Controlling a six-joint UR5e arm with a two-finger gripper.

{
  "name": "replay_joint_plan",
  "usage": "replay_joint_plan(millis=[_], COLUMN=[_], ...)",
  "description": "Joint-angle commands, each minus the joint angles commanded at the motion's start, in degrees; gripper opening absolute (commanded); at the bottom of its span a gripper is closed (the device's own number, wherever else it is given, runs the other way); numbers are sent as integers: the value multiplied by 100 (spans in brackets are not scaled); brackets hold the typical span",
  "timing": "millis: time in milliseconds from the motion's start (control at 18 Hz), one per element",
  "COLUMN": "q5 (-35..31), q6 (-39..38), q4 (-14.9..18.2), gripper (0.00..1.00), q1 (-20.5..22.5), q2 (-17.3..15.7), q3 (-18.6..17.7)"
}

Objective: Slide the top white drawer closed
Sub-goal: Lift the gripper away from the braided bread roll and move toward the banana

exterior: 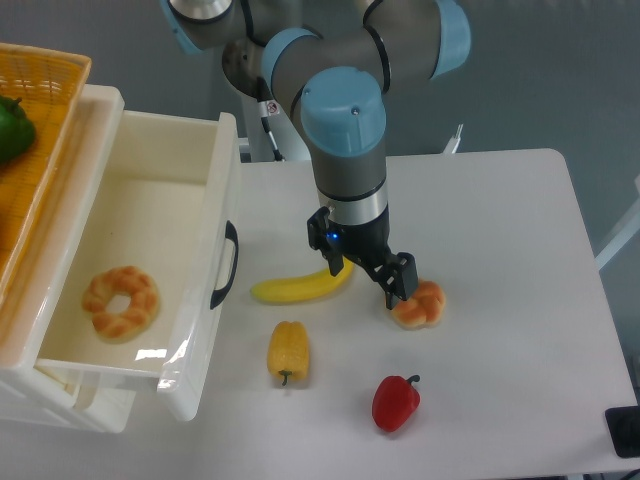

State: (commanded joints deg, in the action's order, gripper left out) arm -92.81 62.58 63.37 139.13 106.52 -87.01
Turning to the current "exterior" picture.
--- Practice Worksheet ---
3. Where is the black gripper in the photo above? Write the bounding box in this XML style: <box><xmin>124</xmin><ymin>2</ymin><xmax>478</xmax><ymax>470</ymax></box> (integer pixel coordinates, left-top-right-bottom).
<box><xmin>307</xmin><ymin>206</ymin><xmax>418</xmax><ymax>309</ymax></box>

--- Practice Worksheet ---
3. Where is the white top drawer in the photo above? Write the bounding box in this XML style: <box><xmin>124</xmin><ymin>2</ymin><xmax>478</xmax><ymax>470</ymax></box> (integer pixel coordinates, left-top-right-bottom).
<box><xmin>64</xmin><ymin>111</ymin><xmax>240</xmax><ymax>421</ymax></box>

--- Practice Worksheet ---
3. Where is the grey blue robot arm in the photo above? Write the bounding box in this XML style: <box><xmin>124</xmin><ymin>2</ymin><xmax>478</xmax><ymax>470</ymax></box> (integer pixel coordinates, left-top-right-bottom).
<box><xmin>161</xmin><ymin>1</ymin><xmax>471</xmax><ymax>308</ymax></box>

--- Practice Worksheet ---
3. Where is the white drawer cabinet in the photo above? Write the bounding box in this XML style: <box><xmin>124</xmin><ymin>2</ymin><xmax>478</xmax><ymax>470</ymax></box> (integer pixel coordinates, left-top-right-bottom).
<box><xmin>1</xmin><ymin>85</ymin><xmax>135</xmax><ymax>433</ymax></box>

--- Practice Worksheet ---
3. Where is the yellow banana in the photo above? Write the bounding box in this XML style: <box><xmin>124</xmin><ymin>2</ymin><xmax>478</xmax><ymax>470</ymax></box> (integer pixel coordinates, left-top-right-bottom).
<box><xmin>250</xmin><ymin>262</ymin><xmax>354</xmax><ymax>305</ymax></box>

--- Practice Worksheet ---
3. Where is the round knotted bread roll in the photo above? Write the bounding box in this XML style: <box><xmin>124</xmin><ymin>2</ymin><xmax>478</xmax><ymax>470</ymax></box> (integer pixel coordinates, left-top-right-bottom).
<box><xmin>391</xmin><ymin>279</ymin><xmax>447</xmax><ymax>330</ymax></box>

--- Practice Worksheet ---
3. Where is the yellow bell pepper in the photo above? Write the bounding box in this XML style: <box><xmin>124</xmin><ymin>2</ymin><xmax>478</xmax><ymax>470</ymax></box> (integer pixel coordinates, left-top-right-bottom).
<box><xmin>267</xmin><ymin>321</ymin><xmax>310</xmax><ymax>386</ymax></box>

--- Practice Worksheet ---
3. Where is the red bell pepper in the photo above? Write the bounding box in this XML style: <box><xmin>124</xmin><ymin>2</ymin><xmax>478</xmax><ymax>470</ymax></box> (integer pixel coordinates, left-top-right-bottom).
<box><xmin>371</xmin><ymin>375</ymin><xmax>421</xmax><ymax>433</ymax></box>

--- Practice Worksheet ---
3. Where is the white clamp behind table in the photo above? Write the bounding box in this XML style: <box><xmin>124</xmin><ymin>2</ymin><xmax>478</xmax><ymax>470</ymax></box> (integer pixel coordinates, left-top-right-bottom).
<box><xmin>442</xmin><ymin>124</ymin><xmax>464</xmax><ymax>155</ymax></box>

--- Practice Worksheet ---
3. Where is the black device at table edge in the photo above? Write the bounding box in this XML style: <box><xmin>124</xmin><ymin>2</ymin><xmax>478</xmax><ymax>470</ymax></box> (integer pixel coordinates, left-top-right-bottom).
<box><xmin>605</xmin><ymin>405</ymin><xmax>640</xmax><ymax>458</ymax></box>

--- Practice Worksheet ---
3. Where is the orange woven basket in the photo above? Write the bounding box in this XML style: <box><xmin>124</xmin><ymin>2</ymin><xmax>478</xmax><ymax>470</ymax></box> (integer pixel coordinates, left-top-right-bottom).
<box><xmin>1</xmin><ymin>43</ymin><xmax>92</xmax><ymax>299</ymax></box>

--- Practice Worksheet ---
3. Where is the green bell pepper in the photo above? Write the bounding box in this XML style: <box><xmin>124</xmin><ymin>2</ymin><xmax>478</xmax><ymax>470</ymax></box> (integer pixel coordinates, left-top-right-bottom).
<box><xmin>0</xmin><ymin>96</ymin><xmax>36</xmax><ymax>164</ymax></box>

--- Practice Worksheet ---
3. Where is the black top drawer handle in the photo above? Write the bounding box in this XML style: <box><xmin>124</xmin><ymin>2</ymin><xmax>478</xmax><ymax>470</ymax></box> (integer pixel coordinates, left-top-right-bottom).
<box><xmin>209</xmin><ymin>221</ymin><xmax>239</xmax><ymax>310</ymax></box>

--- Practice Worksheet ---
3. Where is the ring shaped braided bread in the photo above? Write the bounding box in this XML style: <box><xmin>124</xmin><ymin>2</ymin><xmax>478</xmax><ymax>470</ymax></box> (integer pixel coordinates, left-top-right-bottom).
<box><xmin>81</xmin><ymin>266</ymin><xmax>160</xmax><ymax>342</ymax></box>

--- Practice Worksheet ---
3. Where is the white frame at right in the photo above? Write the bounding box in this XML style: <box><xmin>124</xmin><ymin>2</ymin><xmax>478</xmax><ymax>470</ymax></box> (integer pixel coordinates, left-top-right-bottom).
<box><xmin>595</xmin><ymin>176</ymin><xmax>639</xmax><ymax>271</ymax></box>

